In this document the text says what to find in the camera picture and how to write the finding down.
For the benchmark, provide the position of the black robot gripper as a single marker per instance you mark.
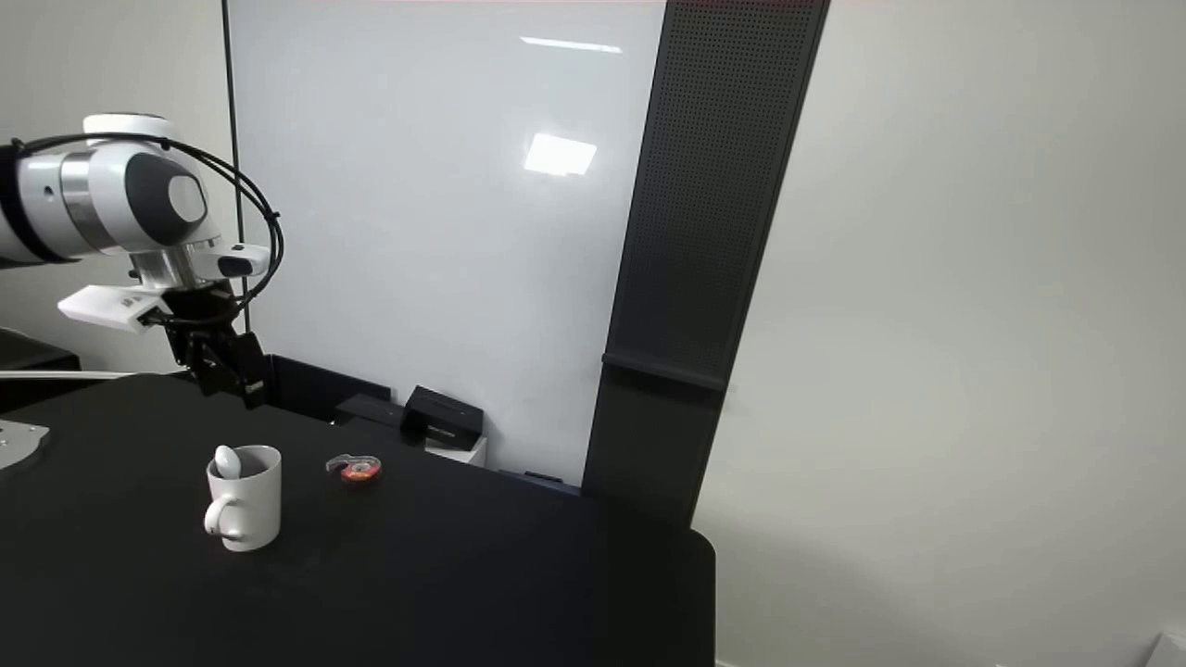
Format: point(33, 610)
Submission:
point(196, 322)

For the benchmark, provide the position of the white plastic spoon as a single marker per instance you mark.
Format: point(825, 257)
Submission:
point(227, 459)

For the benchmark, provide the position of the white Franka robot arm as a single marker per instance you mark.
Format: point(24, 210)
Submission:
point(97, 197)

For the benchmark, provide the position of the black open bin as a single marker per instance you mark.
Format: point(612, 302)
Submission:
point(316, 391)

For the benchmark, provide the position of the white ceramic mug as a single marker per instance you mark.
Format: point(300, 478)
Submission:
point(247, 502)

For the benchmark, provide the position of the red tape roll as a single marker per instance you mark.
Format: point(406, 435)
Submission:
point(354, 467)

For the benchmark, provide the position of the large whiteboard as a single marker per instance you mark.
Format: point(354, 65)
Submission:
point(431, 307)

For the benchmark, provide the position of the silver metal mounting plate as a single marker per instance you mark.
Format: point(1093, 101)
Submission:
point(17, 443)

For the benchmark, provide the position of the small black box device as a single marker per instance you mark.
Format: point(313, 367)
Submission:
point(441, 417)

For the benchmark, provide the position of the dark blue flat object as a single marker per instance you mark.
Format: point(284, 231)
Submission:
point(548, 478)

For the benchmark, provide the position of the dark grey vertical pillar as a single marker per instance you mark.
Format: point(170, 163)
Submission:
point(679, 247)

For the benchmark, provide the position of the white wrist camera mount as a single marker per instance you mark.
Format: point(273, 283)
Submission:
point(106, 304)

